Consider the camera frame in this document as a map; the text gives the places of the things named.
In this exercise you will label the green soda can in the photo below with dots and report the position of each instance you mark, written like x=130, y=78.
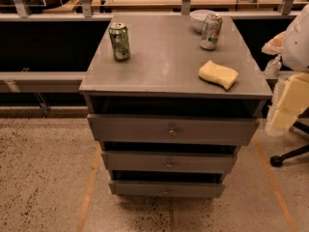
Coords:
x=118, y=35

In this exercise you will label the top grey drawer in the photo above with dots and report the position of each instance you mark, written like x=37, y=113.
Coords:
x=167, y=129

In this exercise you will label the yellow sponge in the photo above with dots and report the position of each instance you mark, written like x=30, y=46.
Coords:
x=217, y=74

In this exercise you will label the middle grey drawer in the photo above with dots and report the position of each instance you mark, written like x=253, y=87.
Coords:
x=168, y=162

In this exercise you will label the bottom grey drawer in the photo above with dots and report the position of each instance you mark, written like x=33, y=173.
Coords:
x=170, y=189

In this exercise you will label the grey metal railing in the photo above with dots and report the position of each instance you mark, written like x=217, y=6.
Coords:
x=50, y=53

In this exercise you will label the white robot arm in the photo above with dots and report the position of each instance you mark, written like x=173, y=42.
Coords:
x=290, y=96

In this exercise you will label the grey drawer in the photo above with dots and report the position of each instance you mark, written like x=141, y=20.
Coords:
x=170, y=189
x=168, y=162
x=167, y=129

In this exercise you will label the grey drawer cabinet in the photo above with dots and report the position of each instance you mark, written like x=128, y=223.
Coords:
x=161, y=79

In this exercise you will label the black office chair base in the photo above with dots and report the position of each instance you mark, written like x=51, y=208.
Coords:
x=277, y=161

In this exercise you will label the white bowl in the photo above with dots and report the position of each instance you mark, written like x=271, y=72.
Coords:
x=198, y=18

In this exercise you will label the white 7up can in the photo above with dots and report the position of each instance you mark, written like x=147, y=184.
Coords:
x=211, y=31

